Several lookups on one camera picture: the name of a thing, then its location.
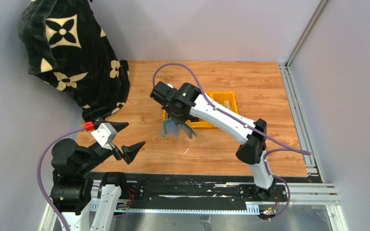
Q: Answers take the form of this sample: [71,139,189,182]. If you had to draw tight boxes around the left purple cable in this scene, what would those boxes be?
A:
[37,121,95,231]

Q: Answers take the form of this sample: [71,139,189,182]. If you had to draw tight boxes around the beige cards in right bin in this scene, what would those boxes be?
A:
[222,101,232,110]

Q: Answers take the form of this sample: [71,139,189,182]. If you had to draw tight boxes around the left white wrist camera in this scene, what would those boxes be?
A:
[91,123,117,150]

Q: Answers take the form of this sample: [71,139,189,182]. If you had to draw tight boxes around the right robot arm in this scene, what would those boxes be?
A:
[150,82,276,199]

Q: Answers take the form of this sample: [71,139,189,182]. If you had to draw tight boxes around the middle yellow plastic bin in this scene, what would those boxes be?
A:
[188,91,218,129]

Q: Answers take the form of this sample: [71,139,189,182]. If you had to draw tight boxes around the aluminium frame rail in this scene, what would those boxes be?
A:
[278,0,330,141]

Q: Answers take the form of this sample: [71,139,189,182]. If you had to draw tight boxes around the right yellow plastic bin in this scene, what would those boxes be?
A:
[208,91,238,114]

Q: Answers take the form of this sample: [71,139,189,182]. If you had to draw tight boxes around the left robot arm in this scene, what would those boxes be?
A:
[50,117,145,231]

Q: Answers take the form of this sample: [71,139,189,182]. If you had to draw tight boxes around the yellow plastic bin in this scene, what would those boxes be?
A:
[162,110,172,124]
[188,91,218,129]
[208,91,238,114]

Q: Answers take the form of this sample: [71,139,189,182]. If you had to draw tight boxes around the left yellow plastic bin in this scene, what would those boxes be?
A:
[162,110,172,124]

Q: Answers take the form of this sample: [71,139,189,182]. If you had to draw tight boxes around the black floral patterned blanket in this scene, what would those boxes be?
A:
[17,0,130,121]

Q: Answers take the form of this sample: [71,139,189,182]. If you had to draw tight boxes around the green leather card holder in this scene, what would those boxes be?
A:
[160,118,197,139]

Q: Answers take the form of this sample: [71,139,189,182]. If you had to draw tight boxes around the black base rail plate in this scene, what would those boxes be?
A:
[89,172,289,212]

